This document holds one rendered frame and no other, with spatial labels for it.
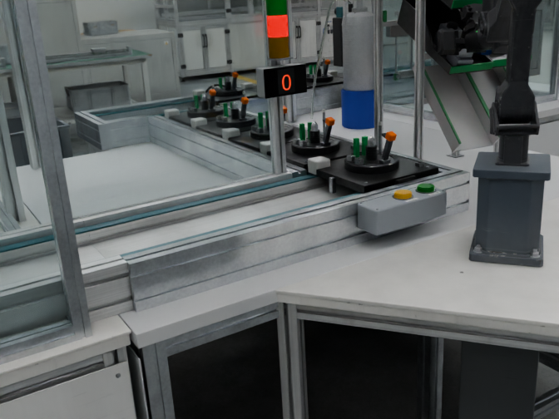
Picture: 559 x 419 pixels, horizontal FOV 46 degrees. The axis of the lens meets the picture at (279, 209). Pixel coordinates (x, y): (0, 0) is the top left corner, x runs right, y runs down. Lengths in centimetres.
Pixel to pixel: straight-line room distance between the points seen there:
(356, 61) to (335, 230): 125
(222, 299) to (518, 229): 61
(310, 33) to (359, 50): 874
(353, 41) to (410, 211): 123
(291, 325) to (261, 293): 11
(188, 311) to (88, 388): 22
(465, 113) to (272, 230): 74
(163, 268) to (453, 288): 56
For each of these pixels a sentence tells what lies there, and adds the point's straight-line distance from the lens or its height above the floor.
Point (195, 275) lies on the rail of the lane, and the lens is 131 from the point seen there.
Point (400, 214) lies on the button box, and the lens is 148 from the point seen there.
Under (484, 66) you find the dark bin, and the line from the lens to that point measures 182.
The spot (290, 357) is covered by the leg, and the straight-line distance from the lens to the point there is 142.
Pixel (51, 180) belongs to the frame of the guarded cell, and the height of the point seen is 115.
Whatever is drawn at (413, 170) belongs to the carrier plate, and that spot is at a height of 97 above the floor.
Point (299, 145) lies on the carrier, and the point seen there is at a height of 99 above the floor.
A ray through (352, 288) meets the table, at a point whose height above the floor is 86.
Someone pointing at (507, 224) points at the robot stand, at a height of 94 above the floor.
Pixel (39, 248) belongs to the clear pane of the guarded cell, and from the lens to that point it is 117.
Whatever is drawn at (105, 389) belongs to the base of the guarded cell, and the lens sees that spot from 127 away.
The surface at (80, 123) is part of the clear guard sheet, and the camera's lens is 150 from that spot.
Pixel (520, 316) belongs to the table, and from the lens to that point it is 125.
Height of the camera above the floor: 144
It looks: 19 degrees down
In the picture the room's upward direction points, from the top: 3 degrees counter-clockwise
